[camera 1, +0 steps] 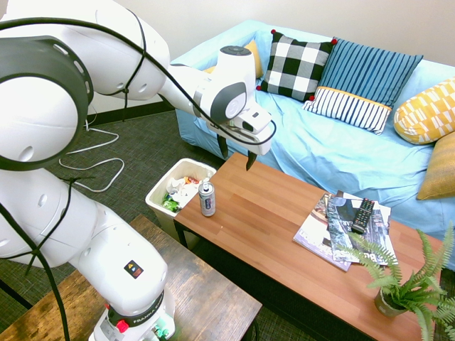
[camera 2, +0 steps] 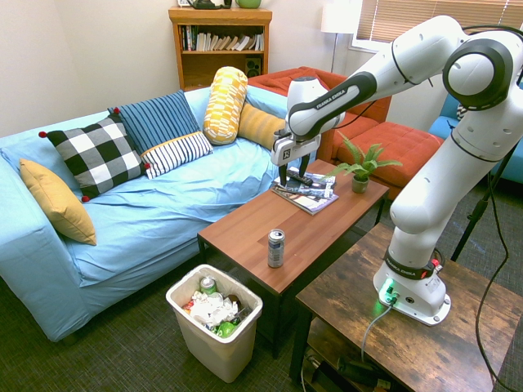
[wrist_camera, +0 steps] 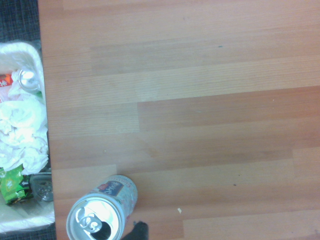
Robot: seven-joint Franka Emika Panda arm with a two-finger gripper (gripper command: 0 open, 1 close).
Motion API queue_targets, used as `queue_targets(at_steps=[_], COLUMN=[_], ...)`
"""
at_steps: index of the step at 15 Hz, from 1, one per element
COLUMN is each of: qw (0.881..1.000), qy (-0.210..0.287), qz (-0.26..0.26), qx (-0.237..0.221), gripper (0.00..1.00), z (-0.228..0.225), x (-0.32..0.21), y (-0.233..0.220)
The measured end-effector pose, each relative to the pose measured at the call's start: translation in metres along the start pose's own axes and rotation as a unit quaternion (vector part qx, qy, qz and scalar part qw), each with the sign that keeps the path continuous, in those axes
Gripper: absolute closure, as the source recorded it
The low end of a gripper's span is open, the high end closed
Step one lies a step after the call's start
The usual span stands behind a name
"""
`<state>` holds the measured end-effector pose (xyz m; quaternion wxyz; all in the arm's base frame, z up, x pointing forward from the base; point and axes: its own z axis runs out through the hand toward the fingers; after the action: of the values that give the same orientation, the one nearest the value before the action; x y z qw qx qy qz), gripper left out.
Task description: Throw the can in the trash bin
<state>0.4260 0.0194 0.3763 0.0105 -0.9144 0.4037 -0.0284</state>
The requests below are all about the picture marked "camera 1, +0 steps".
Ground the cream plastic trash bin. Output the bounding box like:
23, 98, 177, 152
144, 158, 218, 251

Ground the reddish wooden coffee table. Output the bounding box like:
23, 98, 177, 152
173, 152, 446, 341

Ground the green fern plant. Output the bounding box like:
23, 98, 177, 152
336, 220, 455, 341

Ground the grey plant pot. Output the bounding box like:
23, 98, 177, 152
373, 286, 410, 318

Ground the green packaging trash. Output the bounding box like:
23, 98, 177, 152
162, 193, 183, 214

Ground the blue striped pillow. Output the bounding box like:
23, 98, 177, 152
301, 37, 424, 136

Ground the light blue sofa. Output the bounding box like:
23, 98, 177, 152
170, 19, 455, 246

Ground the dark cover magazine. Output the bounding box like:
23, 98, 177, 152
326, 195, 397, 267

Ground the white floor cable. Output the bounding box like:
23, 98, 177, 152
58, 119, 125, 193

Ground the ochre striped pillow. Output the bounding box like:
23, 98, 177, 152
416, 131, 455, 202

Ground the white edged magazine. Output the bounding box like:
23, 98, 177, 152
336, 190, 392, 230

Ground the crumpled white paper trash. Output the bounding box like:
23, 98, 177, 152
166, 176, 200, 202

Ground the light cover magazine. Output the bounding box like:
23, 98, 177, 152
292, 193, 353, 273

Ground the yellow white patterned bolster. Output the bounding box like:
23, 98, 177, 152
393, 76, 455, 146

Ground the plain yellow pillow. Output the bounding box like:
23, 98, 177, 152
202, 38, 264, 80

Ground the dark rustic wooden table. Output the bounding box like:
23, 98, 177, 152
0, 214, 263, 341

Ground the black remote control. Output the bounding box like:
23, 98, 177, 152
351, 197, 376, 234

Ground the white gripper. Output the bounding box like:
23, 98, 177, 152
209, 120, 275, 172

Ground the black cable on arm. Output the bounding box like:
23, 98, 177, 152
0, 6, 277, 341

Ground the black white checked pillow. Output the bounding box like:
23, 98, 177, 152
255, 28, 338, 103

